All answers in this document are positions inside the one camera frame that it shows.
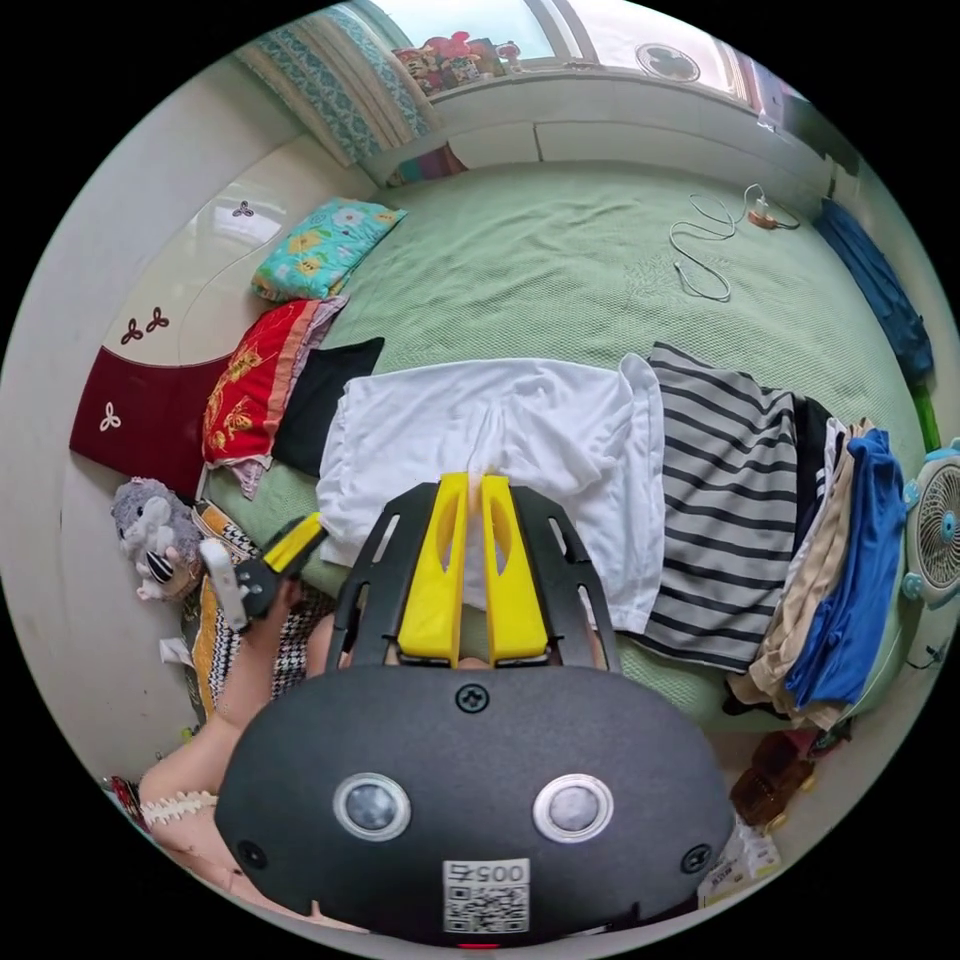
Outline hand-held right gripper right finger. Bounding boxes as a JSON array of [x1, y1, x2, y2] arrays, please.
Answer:
[[480, 473, 552, 667]]

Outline black garment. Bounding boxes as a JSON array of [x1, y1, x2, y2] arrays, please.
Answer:
[[271, 336, 387, 479]]

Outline blue cloth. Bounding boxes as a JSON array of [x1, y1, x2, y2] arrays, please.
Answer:
[[813, 197, 936, 388]]

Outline white charging cable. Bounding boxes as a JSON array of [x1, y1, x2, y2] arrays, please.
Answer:
[[668, 183, 766, 304]]

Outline person's left hand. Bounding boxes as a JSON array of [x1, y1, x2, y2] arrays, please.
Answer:
[[250, 580, 307, 640]]

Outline patterned teal curtain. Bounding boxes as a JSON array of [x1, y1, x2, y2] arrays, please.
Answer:
[[233, 3, 444, 168]]

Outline cream and maroon headboard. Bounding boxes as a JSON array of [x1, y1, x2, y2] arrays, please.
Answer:
[[67, 133, 380, 502]]

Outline brown sandals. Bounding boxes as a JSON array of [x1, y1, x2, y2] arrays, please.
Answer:
[[728, 728, 819, 830]]

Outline person's left forearm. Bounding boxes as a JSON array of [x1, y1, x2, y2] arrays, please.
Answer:
[[212, 618, 305, 733]]

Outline white round fan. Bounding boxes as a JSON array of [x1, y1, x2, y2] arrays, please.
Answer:
[[634, 42, 703, 85]]

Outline red embroidered pillow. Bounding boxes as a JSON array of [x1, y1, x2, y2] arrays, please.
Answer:
[[200, 293, 352, 501]]

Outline colourful toys on windowsill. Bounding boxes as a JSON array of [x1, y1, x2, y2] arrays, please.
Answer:
[[392, 31, 525, 97]]

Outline power strip with white plug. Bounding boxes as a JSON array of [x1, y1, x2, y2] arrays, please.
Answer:
[[746, 196, 802, 232]]

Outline window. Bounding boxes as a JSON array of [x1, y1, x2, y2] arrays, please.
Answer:
[[371, 0, 759, 95]]

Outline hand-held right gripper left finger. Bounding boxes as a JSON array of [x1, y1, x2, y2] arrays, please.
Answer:
[[397, 473, 469, 668]]

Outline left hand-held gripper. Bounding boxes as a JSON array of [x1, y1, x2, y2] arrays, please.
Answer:
[[235, 513, 329, 621]]

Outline small blue desk fan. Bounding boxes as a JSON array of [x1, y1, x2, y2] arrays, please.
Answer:
[[898, 438, 960, 610]]

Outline white short sleeve shirt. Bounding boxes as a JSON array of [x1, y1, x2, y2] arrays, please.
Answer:
[[314, 353, 670, 636]]

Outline white printed paper bag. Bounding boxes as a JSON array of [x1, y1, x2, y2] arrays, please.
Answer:
[[697, 813, 783, 910]]

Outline bed with green quilt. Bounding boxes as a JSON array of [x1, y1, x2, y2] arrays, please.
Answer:
[[202, 161, 943, 736]]

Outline teal floral pillow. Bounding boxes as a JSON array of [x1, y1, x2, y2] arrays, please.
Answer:
[[250, 196, 410, 304]]

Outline pile of clothes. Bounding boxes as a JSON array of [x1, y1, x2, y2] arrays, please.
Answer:
[[643, 341, 910, 735]]

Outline grey plush hamster toy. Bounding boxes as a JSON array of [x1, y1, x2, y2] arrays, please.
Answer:
[[110, 476, 205, 603]]

